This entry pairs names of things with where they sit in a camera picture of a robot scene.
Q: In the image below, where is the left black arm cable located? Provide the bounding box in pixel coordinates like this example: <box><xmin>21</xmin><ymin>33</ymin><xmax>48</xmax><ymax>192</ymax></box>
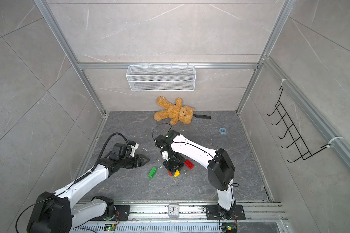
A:
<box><xmin>90</xmin><ymin>132</ymin><xmax>132</xmax><ymax>175</ymax></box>

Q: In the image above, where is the small yellow lego brick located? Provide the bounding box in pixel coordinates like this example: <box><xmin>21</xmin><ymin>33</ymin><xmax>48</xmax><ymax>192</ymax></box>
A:
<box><xmin>174</xmin><ymin>170</ymin><xmax>180</xmax><ymax>177</ymax></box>

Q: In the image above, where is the brown teddy bear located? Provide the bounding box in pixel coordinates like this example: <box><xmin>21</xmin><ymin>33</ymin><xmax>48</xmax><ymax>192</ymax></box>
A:
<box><xmin>154</xmin><ymin>96</ymin><xmax>194</xmax><ymax>125</ymax></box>

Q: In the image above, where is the green lego brick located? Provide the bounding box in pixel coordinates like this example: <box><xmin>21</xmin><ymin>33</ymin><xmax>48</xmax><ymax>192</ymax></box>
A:
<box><xmin>148</xmin><ymin>167</ymin><xmax>157</xmax><ymax>179</ymax></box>

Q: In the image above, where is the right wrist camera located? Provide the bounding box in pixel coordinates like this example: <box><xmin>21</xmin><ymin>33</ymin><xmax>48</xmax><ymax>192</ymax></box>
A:
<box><xmin>161</xmin><ymin>150</ymin><xmax>169</xmax><ymax>161</ymax></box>

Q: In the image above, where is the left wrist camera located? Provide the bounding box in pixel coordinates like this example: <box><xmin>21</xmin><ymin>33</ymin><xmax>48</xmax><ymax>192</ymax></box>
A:
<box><xmin>129</xmin><ymin>141</ymin><xmax>139</xmax><ymax>157</ymax></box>

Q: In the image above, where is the long red lego brick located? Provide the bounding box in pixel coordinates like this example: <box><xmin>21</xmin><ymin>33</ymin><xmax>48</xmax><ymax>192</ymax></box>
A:
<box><xmin>184</xmin><ymin>159</ymin><xmax>194</xmax><ymax>170</ymax></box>

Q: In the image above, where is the white wire mesh basket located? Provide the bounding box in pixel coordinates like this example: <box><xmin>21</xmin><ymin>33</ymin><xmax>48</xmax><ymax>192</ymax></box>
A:
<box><xmin>126</xmin><ymin>64</ymin><xmax>196</xmax><ymax>91</ymax></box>

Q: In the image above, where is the blue tape roll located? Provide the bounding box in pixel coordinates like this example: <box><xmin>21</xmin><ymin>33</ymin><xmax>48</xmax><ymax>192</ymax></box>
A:
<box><xmin>219</xmin><ymin>128</ymin><xmax>227</xmax><ymax>135</ymax></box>

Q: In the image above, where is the black wire hook rack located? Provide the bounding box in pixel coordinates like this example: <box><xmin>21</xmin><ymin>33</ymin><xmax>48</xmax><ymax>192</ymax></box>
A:
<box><xmin>266</xmin><ymin>86</ymin><xmax>331</xmax><ymax>163</ymax></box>

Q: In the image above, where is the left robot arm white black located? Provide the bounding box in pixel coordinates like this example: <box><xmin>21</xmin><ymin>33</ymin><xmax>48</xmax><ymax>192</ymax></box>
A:
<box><xmin>26</xmin><ymin>142</ymin><xmax>150</xmax><ymax>233</ymax></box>

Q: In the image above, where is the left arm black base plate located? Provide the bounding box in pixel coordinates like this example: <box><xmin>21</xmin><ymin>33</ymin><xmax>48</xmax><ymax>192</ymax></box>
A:
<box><xmin>103</xmin><ymin>205</ymin><xmax>131</xmax><ymax>221</ymax></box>

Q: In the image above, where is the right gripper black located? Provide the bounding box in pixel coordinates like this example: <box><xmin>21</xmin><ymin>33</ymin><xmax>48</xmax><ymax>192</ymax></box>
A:
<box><xmin>164</xmin><ymin>153</ymin><xmax>186</xmax><ymax>175</ymax></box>

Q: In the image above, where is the black comb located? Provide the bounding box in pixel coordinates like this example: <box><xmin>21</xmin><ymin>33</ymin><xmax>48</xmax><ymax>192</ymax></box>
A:
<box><xmin>193</xmin><ymin>114</ymin><xmax>211</xmax><ymax>119</ymax></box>

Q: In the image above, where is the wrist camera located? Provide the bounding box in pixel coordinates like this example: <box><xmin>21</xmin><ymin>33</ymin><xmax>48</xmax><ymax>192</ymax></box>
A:
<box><xmin>161</xmin><ymin>150</ymin><xmax>169</xmax><ymax>161</ymax></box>
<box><xmin>129</xmin><ymin>141</ymin><xmax>139</xmax><ymax>157</ymax></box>

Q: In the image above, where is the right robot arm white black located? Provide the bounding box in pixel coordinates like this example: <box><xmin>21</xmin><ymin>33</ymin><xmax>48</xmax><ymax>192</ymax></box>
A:
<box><xmin>154</xmin><ymin>130</ymin><xmax>237</xmax><ymax>220</ymax></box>

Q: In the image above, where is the small white desk clock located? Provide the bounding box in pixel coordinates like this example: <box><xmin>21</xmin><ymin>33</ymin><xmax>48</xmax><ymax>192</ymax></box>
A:
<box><xmin>168</xmin><ymin>203</ymin><xmax>180</xmax><ymax>218</ymax></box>

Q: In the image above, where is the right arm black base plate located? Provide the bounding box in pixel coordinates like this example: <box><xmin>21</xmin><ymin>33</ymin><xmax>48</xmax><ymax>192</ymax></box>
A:
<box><xmin>205</xmin><ymin>204</ymin><xmax>246</xmax><ymax>220</ymax></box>

